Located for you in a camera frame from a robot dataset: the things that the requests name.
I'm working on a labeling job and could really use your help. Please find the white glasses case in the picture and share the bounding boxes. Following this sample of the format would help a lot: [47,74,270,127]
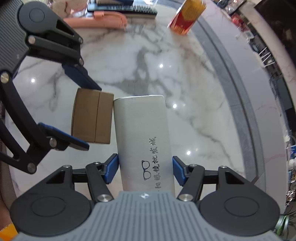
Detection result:
[113,95,175,195]

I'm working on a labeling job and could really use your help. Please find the pink white bunny plush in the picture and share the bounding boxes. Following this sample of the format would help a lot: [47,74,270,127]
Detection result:
[51,0,88,18]

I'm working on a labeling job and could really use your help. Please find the iced tea bottle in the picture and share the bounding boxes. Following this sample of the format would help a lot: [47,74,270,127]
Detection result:
[168,0,206,35]

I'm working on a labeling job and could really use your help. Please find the brown cardboard box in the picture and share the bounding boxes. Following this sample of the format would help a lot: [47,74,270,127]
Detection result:
[71,88,114,144]

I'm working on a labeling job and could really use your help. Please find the person left hand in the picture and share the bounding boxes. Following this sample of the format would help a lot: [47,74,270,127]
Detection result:
[0,197,18,241]

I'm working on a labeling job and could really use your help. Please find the white wifi router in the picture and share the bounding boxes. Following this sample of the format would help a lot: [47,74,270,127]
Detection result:
[258,47,276,68]

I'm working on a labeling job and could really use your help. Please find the black remote keyboard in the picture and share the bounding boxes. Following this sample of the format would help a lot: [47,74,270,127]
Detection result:
[87,1,158,18]

